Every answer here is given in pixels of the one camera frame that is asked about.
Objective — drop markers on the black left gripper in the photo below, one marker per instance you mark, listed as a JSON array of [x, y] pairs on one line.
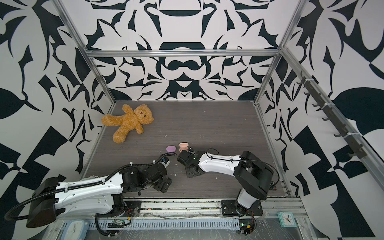
[[161, 187]]

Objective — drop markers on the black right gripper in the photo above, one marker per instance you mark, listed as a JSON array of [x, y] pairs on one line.
[[188, 174]]

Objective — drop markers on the pink earbud charging case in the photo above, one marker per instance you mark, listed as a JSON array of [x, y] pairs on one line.
[[183, 147]]

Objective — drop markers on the purple earbud charging case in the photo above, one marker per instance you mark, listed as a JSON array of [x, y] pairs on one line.
[[171, 149]]

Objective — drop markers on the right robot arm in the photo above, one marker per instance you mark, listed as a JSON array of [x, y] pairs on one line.
[[254, 176]]

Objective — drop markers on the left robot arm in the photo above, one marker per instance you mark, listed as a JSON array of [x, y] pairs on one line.
[[97, 196]]

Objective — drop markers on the brown teddy bear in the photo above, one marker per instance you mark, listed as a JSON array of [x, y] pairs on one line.
[[131, 120]]

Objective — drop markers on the small green desk clock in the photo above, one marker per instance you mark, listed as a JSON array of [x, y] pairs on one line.
[[287, 220]]

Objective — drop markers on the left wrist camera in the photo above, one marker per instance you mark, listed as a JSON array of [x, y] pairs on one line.
[[165, 161]]

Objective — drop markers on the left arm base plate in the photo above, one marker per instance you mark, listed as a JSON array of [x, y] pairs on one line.
[[132, 207]]

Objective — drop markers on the white cable duct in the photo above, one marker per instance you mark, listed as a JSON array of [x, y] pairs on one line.
[[175, 224]]

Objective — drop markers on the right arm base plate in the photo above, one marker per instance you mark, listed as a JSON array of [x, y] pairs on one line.
[[230, 208]]

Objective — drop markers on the aluminium frame corner post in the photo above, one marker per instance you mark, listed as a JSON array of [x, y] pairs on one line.
[[268, 77]]

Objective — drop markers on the wall hook rail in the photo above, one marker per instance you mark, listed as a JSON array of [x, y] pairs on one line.
[[334, 115]]

